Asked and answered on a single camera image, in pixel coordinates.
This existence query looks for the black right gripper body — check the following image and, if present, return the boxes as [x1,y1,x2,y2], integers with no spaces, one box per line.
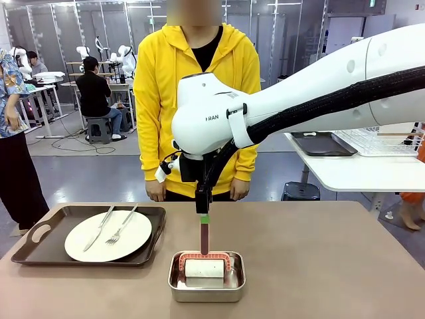
[181,156,214,194]

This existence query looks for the pink lint roller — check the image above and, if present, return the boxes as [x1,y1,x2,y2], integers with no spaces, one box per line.
[179,221,232,289]

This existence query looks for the white round plate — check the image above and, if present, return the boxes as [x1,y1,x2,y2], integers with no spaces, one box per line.
[64,209,153,263]

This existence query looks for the silver fork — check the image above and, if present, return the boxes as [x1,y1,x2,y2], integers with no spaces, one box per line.
[105,203,139,246]

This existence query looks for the silver table knife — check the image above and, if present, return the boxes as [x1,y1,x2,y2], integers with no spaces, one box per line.
[82,205,116,253]

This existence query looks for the dark brown serving tray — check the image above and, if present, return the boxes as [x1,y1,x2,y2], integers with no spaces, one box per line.
[291,131,359,158]
[11,205,167,268]

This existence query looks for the floral-shirt person's forearm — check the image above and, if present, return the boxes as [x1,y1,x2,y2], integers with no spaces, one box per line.
[5,92,20,111]

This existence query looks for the yellow-hoodie person's left forearm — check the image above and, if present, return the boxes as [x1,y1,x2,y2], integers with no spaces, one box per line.
[232,132,259,183]

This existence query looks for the yellow-hoodie person's left hand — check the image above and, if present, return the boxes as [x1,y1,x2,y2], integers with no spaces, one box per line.
[230,179,250,201]

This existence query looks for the yellow-hoodie person's right hand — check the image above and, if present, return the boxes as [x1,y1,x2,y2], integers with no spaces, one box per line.
[145,181,166,203]

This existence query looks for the floral-shirt person's hand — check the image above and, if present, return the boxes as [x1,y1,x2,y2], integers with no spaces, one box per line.
[5,108,21,130]

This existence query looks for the rectangular metal container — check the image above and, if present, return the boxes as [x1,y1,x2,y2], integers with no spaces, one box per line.
[167,250,247,304]

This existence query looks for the person in yellow hoodie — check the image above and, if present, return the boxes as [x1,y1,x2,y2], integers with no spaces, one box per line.
[132,0,262,203]

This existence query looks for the black round stool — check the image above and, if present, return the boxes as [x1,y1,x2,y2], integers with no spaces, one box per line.
[281,181,321,202]

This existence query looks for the grey plastic stool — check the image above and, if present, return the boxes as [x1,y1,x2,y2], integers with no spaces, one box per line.
[85,116,113,145]

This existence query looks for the wooden-top workbench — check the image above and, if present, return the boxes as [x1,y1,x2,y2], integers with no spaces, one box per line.
[61,59,139,134]

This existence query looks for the seated person in black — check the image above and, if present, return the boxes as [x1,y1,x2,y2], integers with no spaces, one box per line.
[75,56,129,142]

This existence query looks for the white side table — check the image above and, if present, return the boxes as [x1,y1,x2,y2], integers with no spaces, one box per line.
[284,132,425,213]

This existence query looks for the white cluttered desk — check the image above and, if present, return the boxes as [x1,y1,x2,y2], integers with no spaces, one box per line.
[25,71,67,140]

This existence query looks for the seated person in grey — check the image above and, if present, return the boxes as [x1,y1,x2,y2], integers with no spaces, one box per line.
[27,51,48,76]

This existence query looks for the figure in orange skirt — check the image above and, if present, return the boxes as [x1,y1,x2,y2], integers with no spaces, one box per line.
[399,191,425,231]

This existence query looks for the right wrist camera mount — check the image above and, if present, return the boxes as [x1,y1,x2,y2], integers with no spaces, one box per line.
[155,153,182,183]

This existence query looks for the black braided cable sleeve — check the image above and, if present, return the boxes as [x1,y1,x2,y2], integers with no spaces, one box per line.
[198,65,425,193]

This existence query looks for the white wire dish rack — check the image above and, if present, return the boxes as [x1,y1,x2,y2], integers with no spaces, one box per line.
[333,127,425,158]

